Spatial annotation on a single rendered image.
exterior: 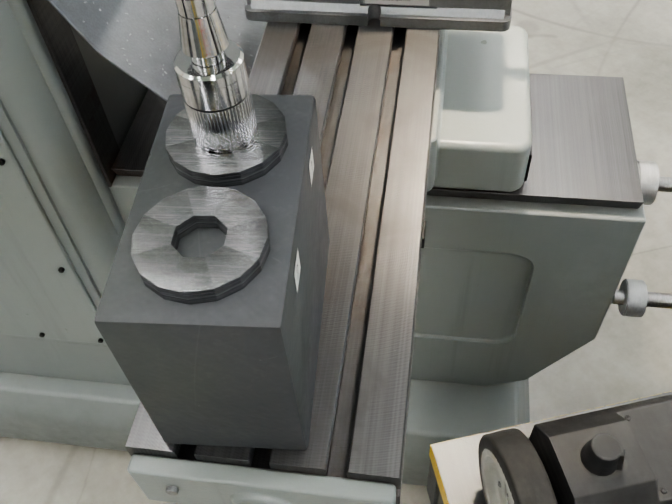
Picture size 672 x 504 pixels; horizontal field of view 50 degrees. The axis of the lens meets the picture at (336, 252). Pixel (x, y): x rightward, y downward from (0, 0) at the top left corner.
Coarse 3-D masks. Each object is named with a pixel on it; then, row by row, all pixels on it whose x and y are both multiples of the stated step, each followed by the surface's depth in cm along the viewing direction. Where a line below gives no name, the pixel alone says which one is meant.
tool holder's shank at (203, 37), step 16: (176, 0) 43; (192, 0) 43; (208, 0) 44; (192, 16) 44; (208, 16) 44; (192, 32) 45; (208, 32) 45; (224, 32) 46; (192, 48) 45; (208, 48) 45; (224, 48) 46; (208, 64) 47
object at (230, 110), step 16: (240, 80) 48; (192, 96) 48; (208, 96) 47; (224, 96) 48; (240, 96) 48; (192, 112) 49; (208, 112) 48; (224, 112) 48; (240, 112) 49; (192, 128) 51; (208, 128) 50; (224, 128) 50; (240, 128) 50; (256, 128) 52; (208, 144) 51; (224, 144) 51; (240, 144) 51
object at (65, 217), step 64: (0, 0) 83; (0, 64) 88; (64, 64) 94; (0, 128) 95; (64, 128) 98; (128, 128) 115; (0, 192) 105; (64, 192) 105; (0, 256) 117; (64, 256) 115; (0, 320) 134; (64, 320) 130; (128, 384) 146
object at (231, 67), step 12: (228, 48) 48; (240, 48) 48; (180, 60) 47; (228, 60) 47; (240, 60) 47; (180, 72) 47; (192, 72) 47; (204, 72) 46; (216, 72) 46; (228, 72) 46; (240, 72) 47; (192, 84) 47; (204, 84) 46; (216, 84) 47; (228, 84) 47
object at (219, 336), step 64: (192, 192) 49; (256, 192) 50; (320, 192) 62; (128, 256) 48; (192, 256) 47; (256, 256) 45; (320, 256) 63; (128, 320) 44; (192, 320) 44; (256, 320) 44; (320, 320) 64; (192, 384) 50; (256, 384) 49
